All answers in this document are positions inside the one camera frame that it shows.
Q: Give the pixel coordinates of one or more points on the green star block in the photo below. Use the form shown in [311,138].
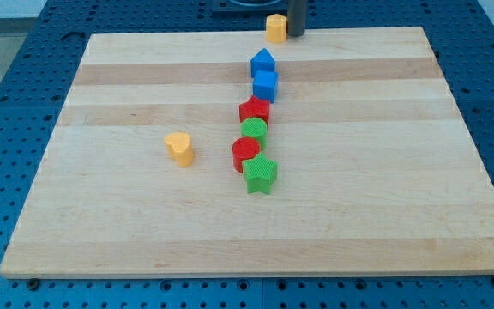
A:
[259,173]

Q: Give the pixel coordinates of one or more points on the wooden board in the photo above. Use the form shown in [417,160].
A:
[377,172]

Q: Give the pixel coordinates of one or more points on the red cylinder block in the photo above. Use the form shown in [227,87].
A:
[244,148]

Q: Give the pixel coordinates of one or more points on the yellow heart block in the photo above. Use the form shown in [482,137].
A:
[179,148]

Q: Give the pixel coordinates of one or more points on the red star block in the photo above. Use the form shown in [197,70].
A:
[254,107]

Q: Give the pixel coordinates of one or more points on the green cylinder block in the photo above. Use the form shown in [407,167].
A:
[255,128]

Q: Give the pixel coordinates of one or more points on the blue triangle block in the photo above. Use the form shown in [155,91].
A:
[263,60]

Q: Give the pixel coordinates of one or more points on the yellow hexagon block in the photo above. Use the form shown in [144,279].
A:
[276,26]

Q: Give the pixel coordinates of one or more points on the blue cube block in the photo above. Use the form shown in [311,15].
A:
[265,85]

